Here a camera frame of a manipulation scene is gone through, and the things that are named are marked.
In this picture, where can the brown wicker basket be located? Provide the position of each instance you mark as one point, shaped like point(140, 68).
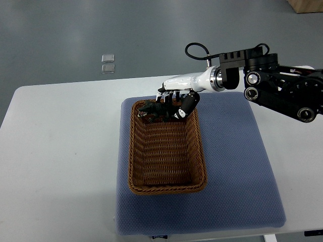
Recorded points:
point(165, 157)

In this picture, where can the upper metal floor plate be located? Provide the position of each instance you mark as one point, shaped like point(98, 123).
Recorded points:
point(108, 58)

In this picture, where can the white table leg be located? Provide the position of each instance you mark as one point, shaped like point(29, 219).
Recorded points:
point(270, 238)

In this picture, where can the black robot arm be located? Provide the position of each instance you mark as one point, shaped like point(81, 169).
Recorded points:
point(292, 91)

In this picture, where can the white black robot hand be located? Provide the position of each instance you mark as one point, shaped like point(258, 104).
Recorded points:
point(191, 84)

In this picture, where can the blue quilted mat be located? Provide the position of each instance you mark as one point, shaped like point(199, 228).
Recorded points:
point(241, 190)

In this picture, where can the dark toy crocodile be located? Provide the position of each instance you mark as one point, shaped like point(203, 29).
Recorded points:
point(159, 110)

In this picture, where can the cardboard box corner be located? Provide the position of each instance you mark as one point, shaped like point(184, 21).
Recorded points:
point(306, 6)

